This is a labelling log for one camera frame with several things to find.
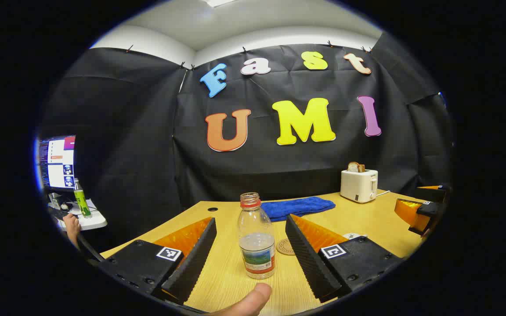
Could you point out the green bottle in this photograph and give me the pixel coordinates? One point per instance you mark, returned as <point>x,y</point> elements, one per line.
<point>81,202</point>

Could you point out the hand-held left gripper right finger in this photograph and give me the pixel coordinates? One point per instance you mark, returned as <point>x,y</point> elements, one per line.
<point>308,259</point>

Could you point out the black backdrop cloth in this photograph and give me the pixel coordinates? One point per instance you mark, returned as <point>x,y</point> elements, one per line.
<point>147,153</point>

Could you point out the clear plastic water bottle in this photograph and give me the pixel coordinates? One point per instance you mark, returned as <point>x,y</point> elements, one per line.
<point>256,245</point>

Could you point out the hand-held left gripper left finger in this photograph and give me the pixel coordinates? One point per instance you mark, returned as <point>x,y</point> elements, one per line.
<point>196,259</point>

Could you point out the white side table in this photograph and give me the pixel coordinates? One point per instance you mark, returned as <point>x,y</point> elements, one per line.
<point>92,221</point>

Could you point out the computer monitor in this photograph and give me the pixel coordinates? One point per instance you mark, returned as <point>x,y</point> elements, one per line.
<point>57,162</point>

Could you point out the white toaster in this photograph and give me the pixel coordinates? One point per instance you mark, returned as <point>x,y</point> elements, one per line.
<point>358,186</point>

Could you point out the bread slice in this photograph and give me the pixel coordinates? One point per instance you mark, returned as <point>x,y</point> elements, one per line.
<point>355,167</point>

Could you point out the blue towel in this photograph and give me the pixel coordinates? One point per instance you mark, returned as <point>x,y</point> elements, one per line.
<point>297,207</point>

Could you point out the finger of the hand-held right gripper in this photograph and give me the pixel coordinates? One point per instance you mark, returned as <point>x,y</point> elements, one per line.
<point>406,213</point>
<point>431,194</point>

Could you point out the round cork coaster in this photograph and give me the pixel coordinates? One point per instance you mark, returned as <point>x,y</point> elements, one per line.
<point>284,248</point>

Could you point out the white floral teacup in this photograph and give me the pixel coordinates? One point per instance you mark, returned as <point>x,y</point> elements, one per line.
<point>352,235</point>

